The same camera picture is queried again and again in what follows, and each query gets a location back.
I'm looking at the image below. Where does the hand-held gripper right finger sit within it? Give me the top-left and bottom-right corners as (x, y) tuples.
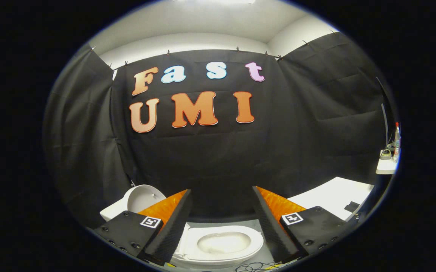
(252, 186), (349, 264)

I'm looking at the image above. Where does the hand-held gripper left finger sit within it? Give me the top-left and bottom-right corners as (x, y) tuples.
(94, 189), (194, 267)

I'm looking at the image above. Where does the white toilet lid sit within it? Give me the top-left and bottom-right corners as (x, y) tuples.
(123, 184), (166, 214)

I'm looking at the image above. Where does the white toilet seat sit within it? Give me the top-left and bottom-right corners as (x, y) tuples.
(184, 226), (264, 262)

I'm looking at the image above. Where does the white toilet body with tank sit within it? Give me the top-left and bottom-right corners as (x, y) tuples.
(100, 196), (264, 269)

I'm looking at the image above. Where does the white drawer cabinet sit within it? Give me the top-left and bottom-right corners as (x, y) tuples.
(288, 177), (375, 221)

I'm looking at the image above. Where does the black backdrop cloth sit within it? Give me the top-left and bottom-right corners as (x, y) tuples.
(43, 32), (389, 229)

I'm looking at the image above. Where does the small white side table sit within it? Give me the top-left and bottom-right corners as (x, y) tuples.
(376, 149), (398, 175)

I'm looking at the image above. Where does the clear bottle with red cap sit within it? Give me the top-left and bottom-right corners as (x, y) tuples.
(393, 122), (402, 163)

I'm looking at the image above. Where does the thin grey upright panel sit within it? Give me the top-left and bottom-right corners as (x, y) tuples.
(381, 104), (389, 148)

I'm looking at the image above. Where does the black cable bundle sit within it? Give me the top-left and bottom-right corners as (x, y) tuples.
(235, 261), (279, 272)

